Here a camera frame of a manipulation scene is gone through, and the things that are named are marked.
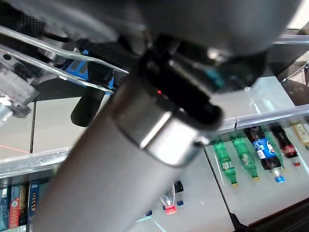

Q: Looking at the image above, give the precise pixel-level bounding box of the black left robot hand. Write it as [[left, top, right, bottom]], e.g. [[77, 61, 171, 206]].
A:
[[0, 0, 304, 232]]

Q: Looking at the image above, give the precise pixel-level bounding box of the blue plastic shopping basket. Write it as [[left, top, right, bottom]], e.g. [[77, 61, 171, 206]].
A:
[[0, 24, 131, 94]]

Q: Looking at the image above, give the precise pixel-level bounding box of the small water bottle red cap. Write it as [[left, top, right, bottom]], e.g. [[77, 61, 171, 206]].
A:
[[158, 187, 179, 216]]

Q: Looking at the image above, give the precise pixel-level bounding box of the red and blue cookie box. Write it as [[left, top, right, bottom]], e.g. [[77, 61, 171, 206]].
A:
[[8, 185, 22, 230]]

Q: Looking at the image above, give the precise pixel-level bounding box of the Pepsi bottle blue label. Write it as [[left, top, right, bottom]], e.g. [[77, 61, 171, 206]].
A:
[[243, 125, 287, 184]]

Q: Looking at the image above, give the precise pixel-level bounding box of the Coke bottle red label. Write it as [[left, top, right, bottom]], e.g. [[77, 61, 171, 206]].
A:
[[269, 125, 302, 168]]

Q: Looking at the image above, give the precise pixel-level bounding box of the small yellow tea bottle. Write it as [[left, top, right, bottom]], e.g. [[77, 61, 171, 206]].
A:
[[289, 122, 309, 151]]

